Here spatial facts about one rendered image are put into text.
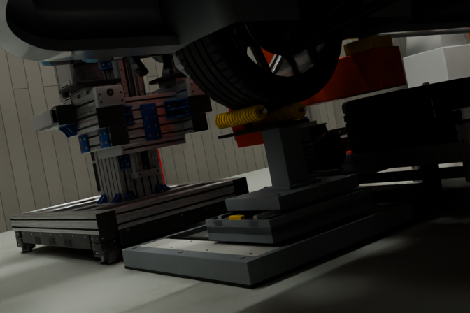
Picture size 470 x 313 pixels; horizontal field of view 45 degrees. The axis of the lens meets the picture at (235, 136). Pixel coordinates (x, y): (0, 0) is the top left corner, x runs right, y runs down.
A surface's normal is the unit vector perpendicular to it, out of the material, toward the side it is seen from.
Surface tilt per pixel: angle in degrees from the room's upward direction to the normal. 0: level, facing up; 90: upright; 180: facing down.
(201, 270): 90
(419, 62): 90
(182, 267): 90
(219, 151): 90
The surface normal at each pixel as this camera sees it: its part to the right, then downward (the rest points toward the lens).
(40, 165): 0.61, -0.11
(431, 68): -0.80, 0.15
